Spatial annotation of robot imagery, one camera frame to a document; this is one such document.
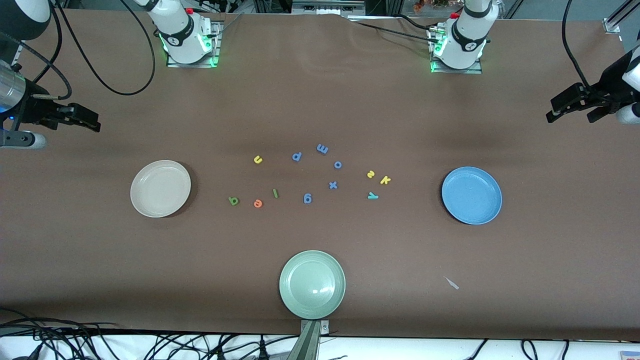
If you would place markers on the beige plate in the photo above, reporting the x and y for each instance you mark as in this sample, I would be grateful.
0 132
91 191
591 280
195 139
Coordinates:
160 189

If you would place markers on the aluminium frame rail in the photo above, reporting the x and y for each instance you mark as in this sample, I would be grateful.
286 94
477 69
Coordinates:
612 25

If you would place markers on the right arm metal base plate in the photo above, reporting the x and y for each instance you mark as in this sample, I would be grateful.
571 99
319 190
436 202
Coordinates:
172 63

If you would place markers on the blue foam letter g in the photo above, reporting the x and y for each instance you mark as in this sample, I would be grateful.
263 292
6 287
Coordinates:
309 199

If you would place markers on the blue foam letter p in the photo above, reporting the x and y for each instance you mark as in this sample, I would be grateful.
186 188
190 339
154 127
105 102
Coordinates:
295 158

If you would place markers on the green foam letter b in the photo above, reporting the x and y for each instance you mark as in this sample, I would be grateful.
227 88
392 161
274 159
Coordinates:
231 200

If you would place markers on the orange foam letter a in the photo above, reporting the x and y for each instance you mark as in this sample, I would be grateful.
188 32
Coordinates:
258 205

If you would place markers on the orange object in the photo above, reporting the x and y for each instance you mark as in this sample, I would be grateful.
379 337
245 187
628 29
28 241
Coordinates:
420 5

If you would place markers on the green plate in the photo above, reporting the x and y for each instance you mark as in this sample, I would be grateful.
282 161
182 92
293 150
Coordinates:
312 284

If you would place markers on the grey metal bracket box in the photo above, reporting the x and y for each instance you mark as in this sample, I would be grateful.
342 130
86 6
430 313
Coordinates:
325 7

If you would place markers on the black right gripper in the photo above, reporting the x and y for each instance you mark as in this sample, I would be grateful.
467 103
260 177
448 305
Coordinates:
34 107

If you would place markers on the blue plate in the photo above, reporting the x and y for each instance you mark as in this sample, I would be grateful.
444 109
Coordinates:
471 195

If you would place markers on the white paper scrap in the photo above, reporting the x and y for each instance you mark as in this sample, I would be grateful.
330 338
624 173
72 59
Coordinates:
452 284

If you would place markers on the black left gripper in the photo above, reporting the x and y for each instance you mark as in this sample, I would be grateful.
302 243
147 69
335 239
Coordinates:
608 85

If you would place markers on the metal camera mount pole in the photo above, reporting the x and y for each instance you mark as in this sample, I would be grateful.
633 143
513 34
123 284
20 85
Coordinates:
307 345

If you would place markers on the yellow foam letter k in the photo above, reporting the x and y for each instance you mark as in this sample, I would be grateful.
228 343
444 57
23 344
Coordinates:
384 180

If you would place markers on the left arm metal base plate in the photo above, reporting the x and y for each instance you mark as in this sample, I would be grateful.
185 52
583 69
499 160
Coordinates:
475 71

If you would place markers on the blue foam letter m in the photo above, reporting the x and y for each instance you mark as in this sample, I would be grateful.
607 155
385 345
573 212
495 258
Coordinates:
322 149

